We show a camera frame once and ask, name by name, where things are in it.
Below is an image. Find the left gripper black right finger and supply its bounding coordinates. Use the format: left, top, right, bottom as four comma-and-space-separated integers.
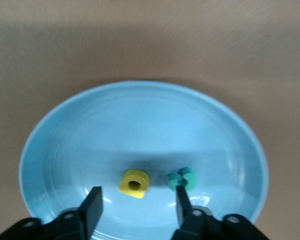
170, 185, 266, 240

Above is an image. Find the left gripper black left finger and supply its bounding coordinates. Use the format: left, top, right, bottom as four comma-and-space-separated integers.
0, 185, 105, 240

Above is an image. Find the teal letter c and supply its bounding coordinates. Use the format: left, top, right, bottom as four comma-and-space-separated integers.
166, 166, 197, 193

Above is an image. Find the yellow letter d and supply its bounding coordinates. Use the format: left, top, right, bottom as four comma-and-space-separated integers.
118, 169, 150, 200

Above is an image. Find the blue plate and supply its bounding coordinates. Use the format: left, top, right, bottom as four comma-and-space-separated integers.
18, 79, 270, 240

